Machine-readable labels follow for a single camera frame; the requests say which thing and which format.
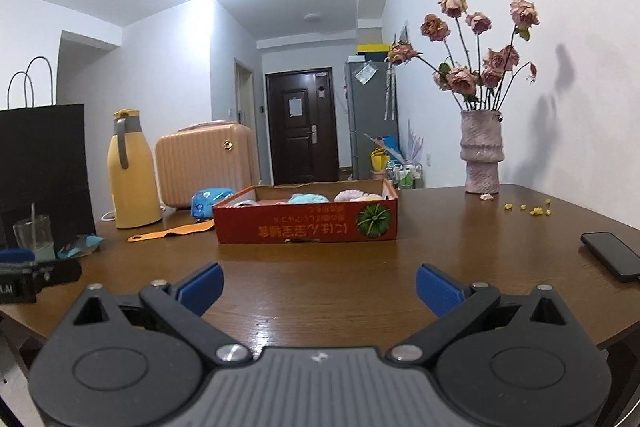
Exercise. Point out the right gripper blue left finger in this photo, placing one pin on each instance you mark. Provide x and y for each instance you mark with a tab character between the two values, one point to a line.
176	314

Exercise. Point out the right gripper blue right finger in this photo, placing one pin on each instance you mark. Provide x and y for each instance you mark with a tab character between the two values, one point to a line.
458	309

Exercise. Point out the light blue plush toy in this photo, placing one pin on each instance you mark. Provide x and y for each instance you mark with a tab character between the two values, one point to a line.
307	198

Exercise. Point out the blue snack wrapper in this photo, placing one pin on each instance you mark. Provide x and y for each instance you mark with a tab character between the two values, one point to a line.
83	245

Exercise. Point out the blue tissue pack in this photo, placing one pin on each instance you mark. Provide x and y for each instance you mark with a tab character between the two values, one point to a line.
203	202

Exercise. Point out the red cardboard box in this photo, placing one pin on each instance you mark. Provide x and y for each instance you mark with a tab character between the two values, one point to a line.
260	214

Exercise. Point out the cluttered metal rack cart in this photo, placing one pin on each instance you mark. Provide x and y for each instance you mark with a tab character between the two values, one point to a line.
388	162

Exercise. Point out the yellow thermos jug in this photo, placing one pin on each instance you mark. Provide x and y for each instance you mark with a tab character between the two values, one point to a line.
131	173

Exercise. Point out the peach ribbed suitcase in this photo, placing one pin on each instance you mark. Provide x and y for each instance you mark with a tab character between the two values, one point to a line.
216	154

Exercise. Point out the pink textured vase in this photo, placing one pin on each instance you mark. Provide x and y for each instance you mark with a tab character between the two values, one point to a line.
481	150

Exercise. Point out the black smartphone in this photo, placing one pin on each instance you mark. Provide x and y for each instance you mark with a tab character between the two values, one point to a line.
614	254

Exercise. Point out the dark brown entrance door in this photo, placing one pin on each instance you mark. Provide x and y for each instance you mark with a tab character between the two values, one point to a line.
302	126

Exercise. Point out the grey refrigerator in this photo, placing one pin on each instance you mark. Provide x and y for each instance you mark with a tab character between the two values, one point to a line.
367	113

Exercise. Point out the dried pink rose bouquet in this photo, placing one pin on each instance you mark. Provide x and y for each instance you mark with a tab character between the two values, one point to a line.
477	78

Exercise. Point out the yellow box on refrigerator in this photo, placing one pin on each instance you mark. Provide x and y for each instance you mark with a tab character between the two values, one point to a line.
364	48

